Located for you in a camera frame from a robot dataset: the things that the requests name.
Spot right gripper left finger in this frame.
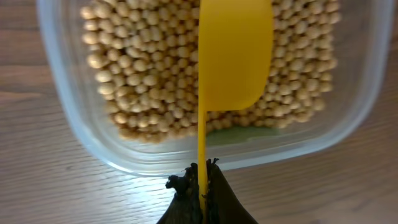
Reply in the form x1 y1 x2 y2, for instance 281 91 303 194
157 163 201 224

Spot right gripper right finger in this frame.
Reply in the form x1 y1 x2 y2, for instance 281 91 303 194
206 158 258 224

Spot yellow scoop cup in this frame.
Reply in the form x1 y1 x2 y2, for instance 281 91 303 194
197 0 274 213

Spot green tape strip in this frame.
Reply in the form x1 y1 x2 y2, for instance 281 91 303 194
206 126 280 146

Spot clear plastic bean container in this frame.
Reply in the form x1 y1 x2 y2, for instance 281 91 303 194
35 0 396 178

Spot soybeans in container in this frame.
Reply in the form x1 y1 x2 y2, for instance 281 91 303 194
80 0 341 143

